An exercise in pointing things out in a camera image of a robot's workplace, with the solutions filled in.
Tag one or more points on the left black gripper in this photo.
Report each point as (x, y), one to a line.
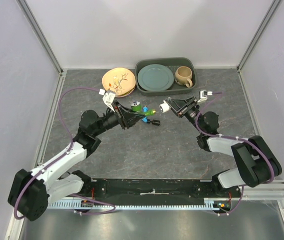
(126, 117)

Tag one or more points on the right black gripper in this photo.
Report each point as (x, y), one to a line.
(177, 104)

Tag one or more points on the green water faucet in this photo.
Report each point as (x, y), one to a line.
(137, 107)

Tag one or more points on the white elbow fitting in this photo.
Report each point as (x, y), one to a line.
(164, 107)

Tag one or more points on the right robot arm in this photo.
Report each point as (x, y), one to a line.
(255, 162)

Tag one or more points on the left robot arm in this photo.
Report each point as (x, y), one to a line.
(33, 190)

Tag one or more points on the blue water faucet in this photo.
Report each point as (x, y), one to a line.
(151, 121)

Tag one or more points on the beige ceramic mug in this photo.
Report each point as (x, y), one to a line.
(183, 76)

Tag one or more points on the bird pattern yellow plate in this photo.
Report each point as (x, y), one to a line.
(118, 79)

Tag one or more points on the teal plate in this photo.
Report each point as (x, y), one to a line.
(155, 78)

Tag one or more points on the grey-green dish tub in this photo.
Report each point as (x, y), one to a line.
(173, 63)

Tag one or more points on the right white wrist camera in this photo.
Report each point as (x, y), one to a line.
(203, 96)

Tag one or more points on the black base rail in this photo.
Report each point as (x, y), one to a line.
(155, 192)

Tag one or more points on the slotted cable duct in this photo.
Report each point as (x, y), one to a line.
(72, 203)

